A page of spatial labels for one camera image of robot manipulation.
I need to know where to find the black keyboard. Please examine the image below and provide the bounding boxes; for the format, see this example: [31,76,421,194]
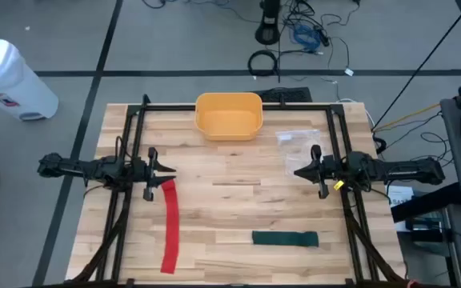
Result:
[252,86,314,104]

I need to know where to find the black stand base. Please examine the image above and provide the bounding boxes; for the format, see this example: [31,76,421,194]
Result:
[254,0,283,46]

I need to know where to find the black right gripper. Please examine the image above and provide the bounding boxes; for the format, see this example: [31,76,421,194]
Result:
[293,158,338,200]

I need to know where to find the white trash bin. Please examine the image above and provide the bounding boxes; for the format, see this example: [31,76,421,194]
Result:
[0,38,60,122]

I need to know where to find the blue cable bundle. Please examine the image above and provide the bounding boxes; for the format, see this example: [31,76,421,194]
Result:
[292,23,323,52]

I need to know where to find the yellow plastic basket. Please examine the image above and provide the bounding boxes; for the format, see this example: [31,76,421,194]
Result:
[194,92,264,142]

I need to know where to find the clear plastic zip bag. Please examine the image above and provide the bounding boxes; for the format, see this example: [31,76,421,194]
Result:
[275,128,323,179]

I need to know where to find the dark green elastic bandage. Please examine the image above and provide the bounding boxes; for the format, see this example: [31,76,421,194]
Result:
[251,230,320,248]

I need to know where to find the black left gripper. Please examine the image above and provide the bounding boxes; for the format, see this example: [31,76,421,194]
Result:
[132,158,177,202]

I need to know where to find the black coiled cable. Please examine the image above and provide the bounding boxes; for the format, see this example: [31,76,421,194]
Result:
[247,49,279,78]

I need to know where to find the thin black diagonal rod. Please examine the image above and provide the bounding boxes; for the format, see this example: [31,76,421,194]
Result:
[372,0,461,131]

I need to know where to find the black flat bar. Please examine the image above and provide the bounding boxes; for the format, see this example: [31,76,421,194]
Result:
[390,182,461,223]

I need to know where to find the red elastic bandage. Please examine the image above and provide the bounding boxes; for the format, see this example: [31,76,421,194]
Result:
[160,178,180,275]

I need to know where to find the yellow floor cable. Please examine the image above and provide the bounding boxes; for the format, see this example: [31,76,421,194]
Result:
[372,83,461,133]

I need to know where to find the black power adapter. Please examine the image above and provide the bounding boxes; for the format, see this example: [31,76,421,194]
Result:
[314,26,331,47]

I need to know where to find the white printed box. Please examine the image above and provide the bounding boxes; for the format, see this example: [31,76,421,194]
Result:
[386,185,415,209]

